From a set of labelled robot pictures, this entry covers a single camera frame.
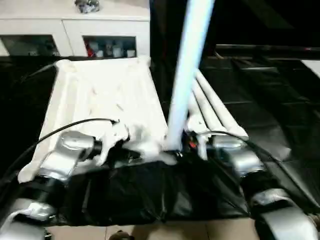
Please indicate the white plastic table leg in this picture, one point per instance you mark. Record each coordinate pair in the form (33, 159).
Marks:
(207, 105)
(196, 100)
(222, 107)
(190, 62)

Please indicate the white plastic table top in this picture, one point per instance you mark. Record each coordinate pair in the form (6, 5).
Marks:
(100, 95)

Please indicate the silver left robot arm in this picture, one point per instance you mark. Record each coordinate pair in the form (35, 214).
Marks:
(67, 150)

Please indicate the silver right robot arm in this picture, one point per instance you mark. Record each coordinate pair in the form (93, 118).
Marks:
(240, 155)

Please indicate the black mat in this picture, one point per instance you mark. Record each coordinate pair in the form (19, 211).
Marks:
(275, 112)

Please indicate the long black bar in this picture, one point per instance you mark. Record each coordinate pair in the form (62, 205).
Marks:
(262, 48)

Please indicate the white cabinet with glass doors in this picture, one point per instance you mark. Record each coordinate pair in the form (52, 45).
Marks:
(75, 25)

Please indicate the black stick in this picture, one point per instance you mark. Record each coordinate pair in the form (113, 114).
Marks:
(315, 216)

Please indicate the flat white board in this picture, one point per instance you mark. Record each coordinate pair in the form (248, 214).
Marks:
(312, 66)

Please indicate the black plastic bag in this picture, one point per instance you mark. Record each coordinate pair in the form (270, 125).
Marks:
(87, 5)

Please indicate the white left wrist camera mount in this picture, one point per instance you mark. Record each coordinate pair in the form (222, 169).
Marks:
(112, 140)

